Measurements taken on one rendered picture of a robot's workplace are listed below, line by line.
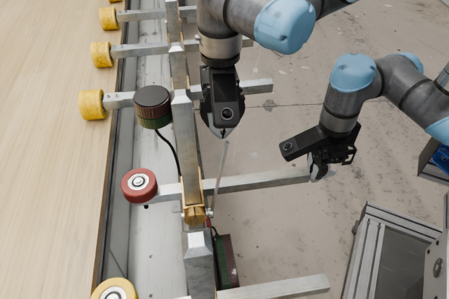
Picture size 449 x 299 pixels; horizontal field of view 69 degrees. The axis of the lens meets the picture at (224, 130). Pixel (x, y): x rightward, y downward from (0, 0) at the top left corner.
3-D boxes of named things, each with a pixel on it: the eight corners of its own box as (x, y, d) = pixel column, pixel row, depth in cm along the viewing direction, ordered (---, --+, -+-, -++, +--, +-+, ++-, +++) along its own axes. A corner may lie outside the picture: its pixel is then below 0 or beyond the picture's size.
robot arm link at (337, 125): (331, 121, 65) (317, 95, 71) (326, 137, 68) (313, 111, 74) (367, 117, 66) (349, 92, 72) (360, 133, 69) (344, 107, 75)
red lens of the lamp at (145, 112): (170, 93, 58) (168, 83, 56) (172, 116, 53) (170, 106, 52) (135, 97, 57) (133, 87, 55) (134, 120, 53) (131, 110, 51)
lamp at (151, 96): (181, 163, 71) (169, 83, 56) (182, 184, 67) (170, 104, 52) (154, 167, 70) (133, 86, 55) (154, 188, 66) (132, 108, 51)
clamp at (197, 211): (200, 177, 86) (199, 165, 82) (206, 224, 77) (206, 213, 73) (179, 181, 85) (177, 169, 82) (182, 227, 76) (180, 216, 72)
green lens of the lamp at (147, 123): (172, 104, 59) (170, 95, 58) (174, 127, 55) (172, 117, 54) (137, 107, 59) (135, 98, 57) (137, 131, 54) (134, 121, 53)
